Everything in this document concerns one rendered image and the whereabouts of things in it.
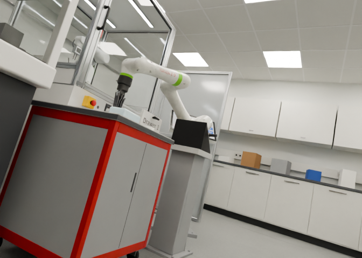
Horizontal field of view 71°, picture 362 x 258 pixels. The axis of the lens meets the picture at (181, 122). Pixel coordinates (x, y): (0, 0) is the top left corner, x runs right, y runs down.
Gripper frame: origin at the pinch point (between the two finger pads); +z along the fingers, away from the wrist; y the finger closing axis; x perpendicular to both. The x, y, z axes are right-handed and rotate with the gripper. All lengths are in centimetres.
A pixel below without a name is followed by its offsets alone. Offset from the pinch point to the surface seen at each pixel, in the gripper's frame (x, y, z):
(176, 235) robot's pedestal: 55, -29, 69
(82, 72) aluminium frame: -24.2, 12.7, -20.0
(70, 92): -25.6, 15.1, -4.7
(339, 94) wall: 258, -322, -175
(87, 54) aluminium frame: -24.5, 13.0, -32.9
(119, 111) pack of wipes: 23, 46, 6
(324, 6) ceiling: 154, -125, -197
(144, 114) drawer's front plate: 16.5, -10.2, -5.4
